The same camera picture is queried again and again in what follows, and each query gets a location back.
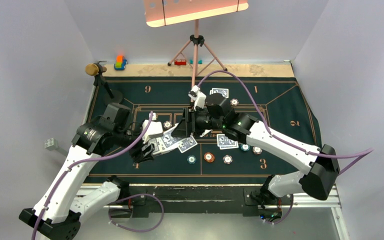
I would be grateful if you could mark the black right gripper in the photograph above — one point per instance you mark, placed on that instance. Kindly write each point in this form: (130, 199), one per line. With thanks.
(188, 125)

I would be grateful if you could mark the blue card dropped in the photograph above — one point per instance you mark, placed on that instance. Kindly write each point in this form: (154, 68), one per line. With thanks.
(187, 144)

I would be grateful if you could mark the grey toy brick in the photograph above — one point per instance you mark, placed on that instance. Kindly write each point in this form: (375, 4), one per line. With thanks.
(51, 144)

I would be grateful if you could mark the dark green poker mat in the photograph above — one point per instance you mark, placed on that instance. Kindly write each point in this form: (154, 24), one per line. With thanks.
(280, 99)

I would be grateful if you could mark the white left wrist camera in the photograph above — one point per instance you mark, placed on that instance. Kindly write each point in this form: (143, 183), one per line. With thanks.
(154, 130)

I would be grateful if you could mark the pink tripod music stand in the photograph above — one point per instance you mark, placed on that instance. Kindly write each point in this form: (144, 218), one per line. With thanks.
(162, 13)

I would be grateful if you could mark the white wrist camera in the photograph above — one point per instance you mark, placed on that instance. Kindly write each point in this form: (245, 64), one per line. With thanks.
(154, 130)
(198, 98)

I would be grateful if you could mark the red toy block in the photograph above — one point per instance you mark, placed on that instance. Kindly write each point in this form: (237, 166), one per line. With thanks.
(180, 62)

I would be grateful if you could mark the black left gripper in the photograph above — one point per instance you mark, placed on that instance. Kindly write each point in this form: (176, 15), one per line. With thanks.
(138, 155)

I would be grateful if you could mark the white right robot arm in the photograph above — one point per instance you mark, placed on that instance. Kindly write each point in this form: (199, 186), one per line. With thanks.
(317, 167)

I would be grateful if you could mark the green poker chip stack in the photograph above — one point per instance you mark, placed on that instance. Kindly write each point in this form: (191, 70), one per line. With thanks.
(191, 159)

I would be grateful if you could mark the colourful toy block car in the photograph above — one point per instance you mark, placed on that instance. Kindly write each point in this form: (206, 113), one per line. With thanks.
(120, 63)

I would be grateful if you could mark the aluminium frame rail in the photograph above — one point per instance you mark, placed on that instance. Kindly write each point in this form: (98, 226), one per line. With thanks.
(300, 200)

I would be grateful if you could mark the red yellow poker chip stack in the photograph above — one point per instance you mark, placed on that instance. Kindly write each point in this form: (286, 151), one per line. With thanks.
(209, 157)

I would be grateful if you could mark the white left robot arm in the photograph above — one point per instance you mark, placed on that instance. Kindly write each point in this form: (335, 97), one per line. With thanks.
(59, 214)

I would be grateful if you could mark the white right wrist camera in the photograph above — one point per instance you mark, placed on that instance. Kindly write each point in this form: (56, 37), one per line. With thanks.
(198, 98)

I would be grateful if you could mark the teal toy block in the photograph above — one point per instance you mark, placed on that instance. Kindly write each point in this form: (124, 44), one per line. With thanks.
(199, 61)

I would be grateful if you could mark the green chips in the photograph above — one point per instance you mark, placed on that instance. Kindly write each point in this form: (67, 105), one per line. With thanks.
(244, 147)

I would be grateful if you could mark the blue playing card deck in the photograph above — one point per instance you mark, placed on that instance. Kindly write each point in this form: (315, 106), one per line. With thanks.
(166, 143)

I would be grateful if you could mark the blue backed playing card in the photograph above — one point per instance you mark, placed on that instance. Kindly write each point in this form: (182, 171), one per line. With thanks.
(224, 142)

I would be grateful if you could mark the face up clubs card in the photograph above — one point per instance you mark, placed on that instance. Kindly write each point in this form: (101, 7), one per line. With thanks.
(207, 131)

